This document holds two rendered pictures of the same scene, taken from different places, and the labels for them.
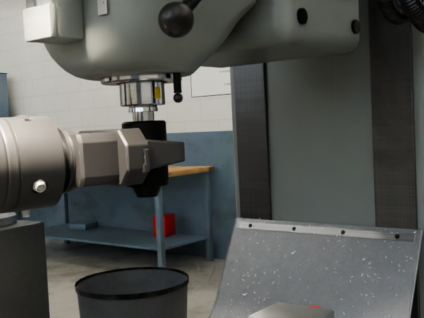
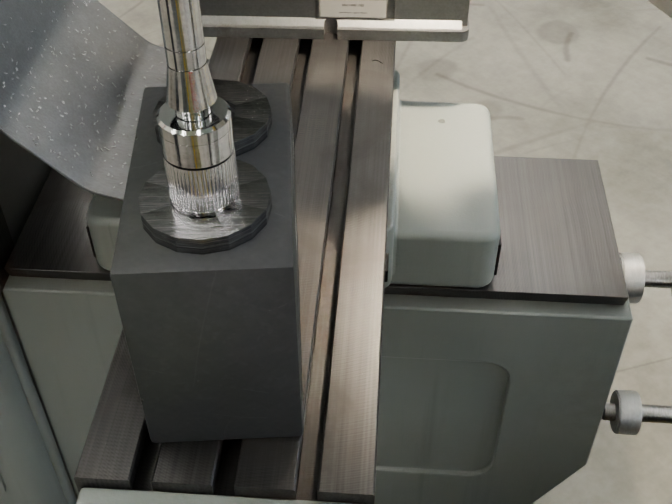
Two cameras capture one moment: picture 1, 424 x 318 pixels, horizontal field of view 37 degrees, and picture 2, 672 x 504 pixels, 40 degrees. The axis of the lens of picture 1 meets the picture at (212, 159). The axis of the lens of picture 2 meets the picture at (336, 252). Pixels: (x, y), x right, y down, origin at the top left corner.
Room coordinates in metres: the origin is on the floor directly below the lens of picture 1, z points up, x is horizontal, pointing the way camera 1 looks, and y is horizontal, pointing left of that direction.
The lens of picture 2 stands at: (1.17, 0.86, 1.54)
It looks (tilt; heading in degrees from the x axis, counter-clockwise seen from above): 43 degrees down; 236
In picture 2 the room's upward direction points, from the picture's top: straight up
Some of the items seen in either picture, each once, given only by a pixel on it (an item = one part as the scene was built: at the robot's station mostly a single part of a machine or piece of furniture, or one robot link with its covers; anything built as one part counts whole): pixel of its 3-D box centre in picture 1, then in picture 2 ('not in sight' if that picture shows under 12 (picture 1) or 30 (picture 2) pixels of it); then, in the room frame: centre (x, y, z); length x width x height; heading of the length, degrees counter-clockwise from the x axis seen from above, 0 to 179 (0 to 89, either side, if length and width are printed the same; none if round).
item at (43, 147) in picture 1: (65, 162); not in sight; (0.63, 0.14, 1.23); 0.13 x 0.12 x 0.10; 36
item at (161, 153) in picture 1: (160, 153); not in sight; (0.66, 0.05, 1.23); 0.06 x 0.02 x 0.03; 126
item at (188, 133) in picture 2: not in sight; (194, 117); (0.97, 0.42, 1.20); 0.05 x 0.05 x 0.01
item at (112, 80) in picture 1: (141, 79); not in sight; (0.68, 0.07, 1.31); 0.09 x 0.09 x 0.01
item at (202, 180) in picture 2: not in sight; (200, 160); (0.97, 0.42, 1.17); 0.05 x 0.05 x 0.06
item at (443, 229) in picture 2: not in sight; (301, 174); (0.68, 0.07, 0.80); 0.50 x 0.35 x 0.12; 141
